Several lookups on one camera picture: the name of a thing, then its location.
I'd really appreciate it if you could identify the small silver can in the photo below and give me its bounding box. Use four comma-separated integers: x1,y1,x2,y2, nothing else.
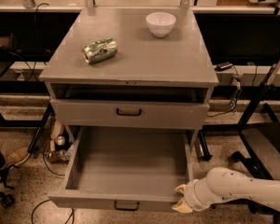
55,135,65,147

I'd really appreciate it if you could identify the black office chair base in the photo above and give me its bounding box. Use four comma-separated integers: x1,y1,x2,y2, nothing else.
0,164,17,209

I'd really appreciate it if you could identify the grey drawer cabinet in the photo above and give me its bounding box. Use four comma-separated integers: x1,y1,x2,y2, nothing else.
41,7,217,140

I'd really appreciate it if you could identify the black rolling stand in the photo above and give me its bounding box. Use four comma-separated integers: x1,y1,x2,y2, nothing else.
231,59,280,224

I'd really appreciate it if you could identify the grey top drawer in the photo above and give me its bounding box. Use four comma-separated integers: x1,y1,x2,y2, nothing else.
50,99,209,130

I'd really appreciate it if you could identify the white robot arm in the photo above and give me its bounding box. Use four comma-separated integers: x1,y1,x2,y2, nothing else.
172,167,280,214

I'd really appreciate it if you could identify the black power adapter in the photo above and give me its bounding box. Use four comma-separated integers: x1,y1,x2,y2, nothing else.
215,62,232,72

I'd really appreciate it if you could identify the white ceramic bowl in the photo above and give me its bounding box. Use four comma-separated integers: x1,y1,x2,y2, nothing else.
146,12,176,37

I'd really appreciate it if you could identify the tan shoe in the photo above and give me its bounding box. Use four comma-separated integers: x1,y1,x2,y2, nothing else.
0,147,30,181

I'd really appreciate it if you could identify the grey drawer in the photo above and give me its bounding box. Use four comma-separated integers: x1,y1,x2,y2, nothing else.
50,99,209,130
49,127,192,212

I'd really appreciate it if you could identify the black floor cable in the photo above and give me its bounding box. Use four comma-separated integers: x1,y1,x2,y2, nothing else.
30,152,77,224

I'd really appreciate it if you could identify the crushed green soda can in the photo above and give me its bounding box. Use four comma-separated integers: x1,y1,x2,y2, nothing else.
82,37,118,63

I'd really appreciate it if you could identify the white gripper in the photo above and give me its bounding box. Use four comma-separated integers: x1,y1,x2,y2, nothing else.
172,178,213,214

